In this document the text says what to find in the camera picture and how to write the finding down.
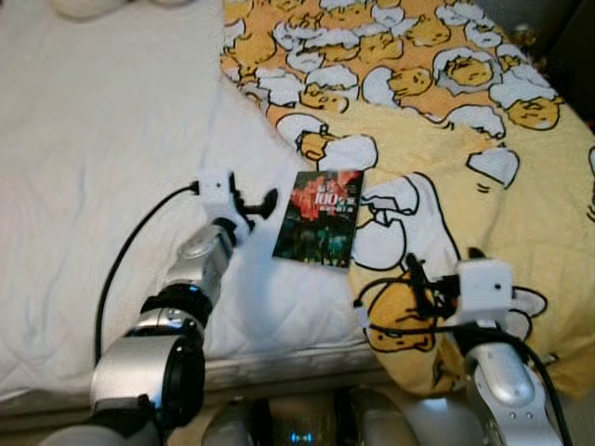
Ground dark red cover book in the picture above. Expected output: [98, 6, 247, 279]
[272, 169, 365, 269]

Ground yellow egg cartoon blanket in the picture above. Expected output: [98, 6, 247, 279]
[221, 0, 595, 400]

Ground white quilted mattress cover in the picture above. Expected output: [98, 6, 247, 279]
[0, 0, 391, 397]

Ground grey robot legs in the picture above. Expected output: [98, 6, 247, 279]
[200, 388, 470, 446]

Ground dark wardrobe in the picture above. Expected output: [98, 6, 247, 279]
[483, 0, 595, 124]

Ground grey quilted mattress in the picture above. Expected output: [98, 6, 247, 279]
[0, 346, 391, 434]

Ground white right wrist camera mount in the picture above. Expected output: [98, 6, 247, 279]
[456, 260, 515, 326]

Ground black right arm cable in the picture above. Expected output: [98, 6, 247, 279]
[351, 274, 570, 446]

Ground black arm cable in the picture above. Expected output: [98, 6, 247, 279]
[93, 181, 201, 365]
[351, 274, 570, 446]

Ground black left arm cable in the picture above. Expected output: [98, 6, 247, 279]
[93, 181, 201, 365]

